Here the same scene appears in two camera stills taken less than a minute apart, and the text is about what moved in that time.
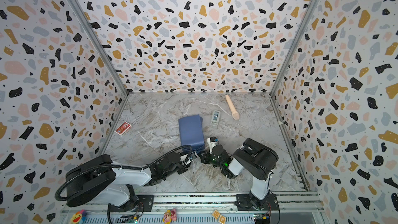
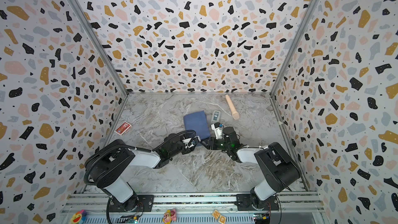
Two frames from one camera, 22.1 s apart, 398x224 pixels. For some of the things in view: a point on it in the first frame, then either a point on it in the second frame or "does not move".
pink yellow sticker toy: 169,216 does not move
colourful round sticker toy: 79,217 does not move
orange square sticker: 222,219 does not move
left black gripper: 182,170 -> 181,138
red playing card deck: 123,128 does not move
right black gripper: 209,156 -> 212,142
